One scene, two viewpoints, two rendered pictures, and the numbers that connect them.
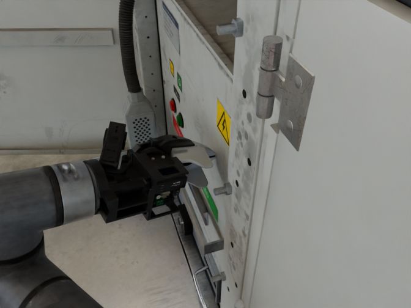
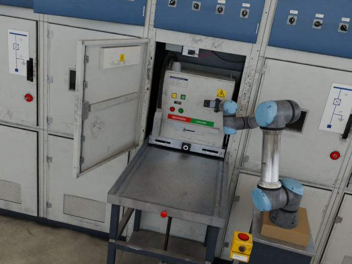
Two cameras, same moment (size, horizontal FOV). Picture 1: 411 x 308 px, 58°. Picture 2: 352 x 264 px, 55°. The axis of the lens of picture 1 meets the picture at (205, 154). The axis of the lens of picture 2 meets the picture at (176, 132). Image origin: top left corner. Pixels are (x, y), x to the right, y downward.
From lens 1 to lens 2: 2.07 m
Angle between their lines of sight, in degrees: 58
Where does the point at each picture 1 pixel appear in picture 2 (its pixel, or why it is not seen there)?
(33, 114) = (106, 140)
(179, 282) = (202, 160)
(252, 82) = (251, 73)
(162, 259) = (191, 158)
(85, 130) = (119, 143)
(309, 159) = (270, 74)
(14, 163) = not seen: outside the picture
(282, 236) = (266, 86)
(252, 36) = (251, 67)
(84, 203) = not seen: hidden behind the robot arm
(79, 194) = not seen: hidden behind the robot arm
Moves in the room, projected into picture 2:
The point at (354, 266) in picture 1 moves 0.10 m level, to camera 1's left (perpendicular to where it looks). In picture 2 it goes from (277, 79) to (274, 81)
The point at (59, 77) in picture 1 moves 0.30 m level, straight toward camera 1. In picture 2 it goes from (118, 117) to (166, 124)
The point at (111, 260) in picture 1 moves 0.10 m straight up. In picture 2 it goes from (184, 165) to (186, 151)
